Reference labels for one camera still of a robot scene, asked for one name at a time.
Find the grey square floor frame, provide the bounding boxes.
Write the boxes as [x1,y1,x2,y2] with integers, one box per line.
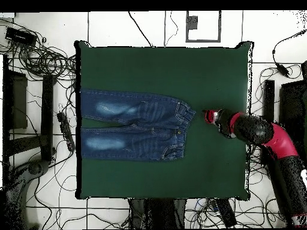
[185,10,222,43]

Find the blue denim jeans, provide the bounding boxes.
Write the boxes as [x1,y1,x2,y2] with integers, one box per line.
[80,88,197,162]

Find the long black box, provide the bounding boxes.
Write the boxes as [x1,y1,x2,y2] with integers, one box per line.
[215,198,237,228]

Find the black cable tangle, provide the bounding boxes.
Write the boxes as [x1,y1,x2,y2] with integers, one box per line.
[0,17,77,82]

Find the black metal frame stand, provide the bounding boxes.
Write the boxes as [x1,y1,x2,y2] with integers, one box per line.
[2,54,58,168]
[262,60,307,149]

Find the black power adapter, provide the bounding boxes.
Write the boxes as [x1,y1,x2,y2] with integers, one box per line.
[275,62,291,78]

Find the small grey floor box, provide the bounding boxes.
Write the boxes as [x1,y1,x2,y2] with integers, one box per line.
[186,15,199,30]

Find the thick black floor cable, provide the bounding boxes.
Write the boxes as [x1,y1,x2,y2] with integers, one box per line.
[127,10,154,48]

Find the grey wheeled base leg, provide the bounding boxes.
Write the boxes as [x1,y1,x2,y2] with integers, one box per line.
[4,158,52,229]

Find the black power strip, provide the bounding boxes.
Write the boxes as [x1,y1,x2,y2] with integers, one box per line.
[56,111,77,153]

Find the dark green table cloth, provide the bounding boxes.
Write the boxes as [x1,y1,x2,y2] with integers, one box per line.
[74,40,254,201]

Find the black electronics box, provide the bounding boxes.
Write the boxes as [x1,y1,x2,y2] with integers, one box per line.
[5,26,38,47]

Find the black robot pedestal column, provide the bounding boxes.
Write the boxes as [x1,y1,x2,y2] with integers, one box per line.
[128,198,187,229]

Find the thin black floor cable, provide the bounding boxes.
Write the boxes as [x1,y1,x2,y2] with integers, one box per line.
[163,10,179,47]

